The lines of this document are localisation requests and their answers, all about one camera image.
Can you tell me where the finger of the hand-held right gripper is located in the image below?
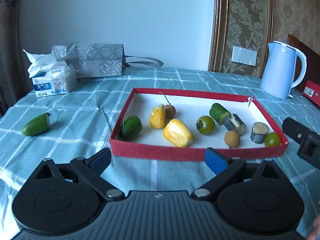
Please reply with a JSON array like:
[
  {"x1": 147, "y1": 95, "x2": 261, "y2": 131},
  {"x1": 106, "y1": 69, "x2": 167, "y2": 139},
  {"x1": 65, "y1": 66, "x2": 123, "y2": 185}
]
[
  {"x1": 297, "y1": 136, "x2": 320, "y2": 167},
  {"x1": 282, "y1": 117, "x2": 320, "y2": 143}
]

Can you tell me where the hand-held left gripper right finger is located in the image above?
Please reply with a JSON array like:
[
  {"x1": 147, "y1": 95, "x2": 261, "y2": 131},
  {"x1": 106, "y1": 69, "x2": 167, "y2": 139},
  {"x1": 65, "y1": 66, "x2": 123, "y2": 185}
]
[{"x1": 191, "y1": 148, "x2": 293, "y2": 201}]

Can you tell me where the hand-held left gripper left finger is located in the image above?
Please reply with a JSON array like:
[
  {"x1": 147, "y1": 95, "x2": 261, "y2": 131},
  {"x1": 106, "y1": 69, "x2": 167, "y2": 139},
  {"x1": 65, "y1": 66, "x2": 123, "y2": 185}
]
[{"x1": 22, "y1": 147, "x2": 125, "y2": 202}]

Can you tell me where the green tomato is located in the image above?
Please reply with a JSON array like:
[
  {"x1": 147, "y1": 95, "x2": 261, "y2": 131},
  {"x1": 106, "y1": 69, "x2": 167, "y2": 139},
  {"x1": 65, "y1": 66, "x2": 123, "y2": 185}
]
[
  {"x1": 264, "y1": 132, "x2": 281, "y2": 147},
  {"x1": 196, "y1": 116, "x2": 216, "y2": 135}
]

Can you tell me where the brown longan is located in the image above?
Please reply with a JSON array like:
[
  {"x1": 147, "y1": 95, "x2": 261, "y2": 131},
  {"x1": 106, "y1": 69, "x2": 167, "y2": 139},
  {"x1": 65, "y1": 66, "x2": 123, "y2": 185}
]
[{"x1": 224, "y1": 130, "x2": 240, "y2": 148}]

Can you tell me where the round sugarcane piece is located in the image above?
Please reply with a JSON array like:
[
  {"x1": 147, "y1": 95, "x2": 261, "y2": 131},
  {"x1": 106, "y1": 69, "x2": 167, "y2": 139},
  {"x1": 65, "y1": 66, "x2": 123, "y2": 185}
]
[{"x1": 250, "y1": 122, "x2": 270, "y2": 144}]

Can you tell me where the split sugarcane piece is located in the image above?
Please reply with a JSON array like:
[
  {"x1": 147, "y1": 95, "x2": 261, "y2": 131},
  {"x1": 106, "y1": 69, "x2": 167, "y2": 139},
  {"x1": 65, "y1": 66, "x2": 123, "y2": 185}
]
[{"x1": 224, "y1": 114, "x2": 247, "y2": 137}]

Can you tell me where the dark green cucumber piece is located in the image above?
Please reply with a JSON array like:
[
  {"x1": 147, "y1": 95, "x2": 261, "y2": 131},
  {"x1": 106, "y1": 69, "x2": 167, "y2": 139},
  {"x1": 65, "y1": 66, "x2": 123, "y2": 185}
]
[{"x1": 117, "y1": 116, "x2": 143, "y2": 140}]

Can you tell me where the yellow jackfruit piece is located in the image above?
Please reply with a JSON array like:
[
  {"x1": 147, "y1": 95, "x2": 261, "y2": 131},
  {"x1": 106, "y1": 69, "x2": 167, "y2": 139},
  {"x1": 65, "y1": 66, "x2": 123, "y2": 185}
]
[
  {"x1": 149, "y1": 104, "x2": 166, "y2": 129},
  {"x1": 163, "y1": 119, "x2": 194, "y2": 148}
]

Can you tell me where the cut green cucumber piece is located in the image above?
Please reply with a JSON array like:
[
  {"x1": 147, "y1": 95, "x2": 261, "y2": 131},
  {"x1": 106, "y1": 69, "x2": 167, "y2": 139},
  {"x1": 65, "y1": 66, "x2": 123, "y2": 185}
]
[{"x1": 209, "y1": 103, "x2": 231, "y2": 125}]

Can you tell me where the shallow red cardboard box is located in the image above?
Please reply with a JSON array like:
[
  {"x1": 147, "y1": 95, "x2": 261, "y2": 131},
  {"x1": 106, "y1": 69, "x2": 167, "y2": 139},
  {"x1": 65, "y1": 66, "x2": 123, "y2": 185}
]
[{"x1": 110, "y1": 87, "x2": 289, "y2": 162}]

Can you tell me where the longan with long stem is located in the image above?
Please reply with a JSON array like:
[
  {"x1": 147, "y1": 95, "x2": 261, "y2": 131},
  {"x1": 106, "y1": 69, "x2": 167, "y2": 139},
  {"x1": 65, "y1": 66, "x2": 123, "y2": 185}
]
[{"x1": 159, "y1": 92, "x2": 176, "y2": 119}]

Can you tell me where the person's right hand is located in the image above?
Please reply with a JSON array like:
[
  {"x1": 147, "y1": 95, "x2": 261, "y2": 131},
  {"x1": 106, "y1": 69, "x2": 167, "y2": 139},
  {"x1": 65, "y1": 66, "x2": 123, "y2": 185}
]
[{"x1": 307, "y1": 215, "x2": 320, "y2": 240}]

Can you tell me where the flat red box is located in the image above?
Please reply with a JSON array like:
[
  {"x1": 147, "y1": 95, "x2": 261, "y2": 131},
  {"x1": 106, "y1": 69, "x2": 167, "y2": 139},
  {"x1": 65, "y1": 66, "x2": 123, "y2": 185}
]
[{"x1": 302, "y1": 80, "x2": 320, "y2": 105}]

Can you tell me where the light blue electric kettle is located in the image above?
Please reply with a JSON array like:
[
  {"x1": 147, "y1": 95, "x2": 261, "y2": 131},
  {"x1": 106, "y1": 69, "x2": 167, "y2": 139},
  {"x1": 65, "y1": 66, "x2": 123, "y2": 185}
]
[{"x1": 260, "y1": 40, "x2": 307, "y2": 100}]

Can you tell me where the brown wooden headboard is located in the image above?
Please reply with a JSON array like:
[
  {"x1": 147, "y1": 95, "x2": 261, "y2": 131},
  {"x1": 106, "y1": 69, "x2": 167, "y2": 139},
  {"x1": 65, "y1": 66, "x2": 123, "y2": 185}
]
[{"x1": 287, "y1": 34, "x2": 320, "y2": 93}]

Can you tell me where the cucumber piece with stem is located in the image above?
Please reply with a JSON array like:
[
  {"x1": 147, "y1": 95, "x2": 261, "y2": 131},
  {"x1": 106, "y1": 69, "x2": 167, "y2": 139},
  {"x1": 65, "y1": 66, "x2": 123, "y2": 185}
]
[{"x1": 22, "y1": 112, "x2": 50, "y2": 137}]

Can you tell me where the white tissue pack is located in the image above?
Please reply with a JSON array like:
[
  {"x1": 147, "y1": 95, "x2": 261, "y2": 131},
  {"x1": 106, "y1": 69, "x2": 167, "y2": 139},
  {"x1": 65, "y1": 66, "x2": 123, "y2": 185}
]
[{"x1": 23, "y1": 49, "x2": 77, "y2": 97}]

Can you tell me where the silver patterned gift bag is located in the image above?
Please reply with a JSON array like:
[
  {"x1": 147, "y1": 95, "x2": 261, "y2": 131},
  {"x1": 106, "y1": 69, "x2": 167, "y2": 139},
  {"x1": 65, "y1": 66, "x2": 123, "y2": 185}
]
[{"x1": 51, "y1": 42, "x2": 164, "y2": 78}]

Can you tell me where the ornate framed wallpaper panel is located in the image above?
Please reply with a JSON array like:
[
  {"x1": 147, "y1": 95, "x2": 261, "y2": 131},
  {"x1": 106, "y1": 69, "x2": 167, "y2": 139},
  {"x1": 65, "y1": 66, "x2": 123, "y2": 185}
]
[{"x1": 208, "y1": 0, "x2": 274, "y2": 79}]

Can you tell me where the brown curtain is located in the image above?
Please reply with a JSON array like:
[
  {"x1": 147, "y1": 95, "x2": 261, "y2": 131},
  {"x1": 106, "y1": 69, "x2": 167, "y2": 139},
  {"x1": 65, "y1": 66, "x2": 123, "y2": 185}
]
[{"x1": 0, "y1": 0, "x2": 22, "y2": 117}]

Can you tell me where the white wall switch panel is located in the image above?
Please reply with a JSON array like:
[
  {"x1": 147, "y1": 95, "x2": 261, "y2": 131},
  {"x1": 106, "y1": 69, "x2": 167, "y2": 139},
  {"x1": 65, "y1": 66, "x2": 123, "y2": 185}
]
[{"x1": 231, "y1": 45, "x2": 258, "y2": 67}]

